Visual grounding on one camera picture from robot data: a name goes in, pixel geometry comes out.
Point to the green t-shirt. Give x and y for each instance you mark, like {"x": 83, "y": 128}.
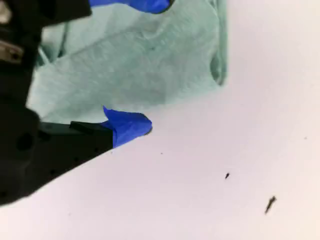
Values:
{"x": 137, "y": 62}

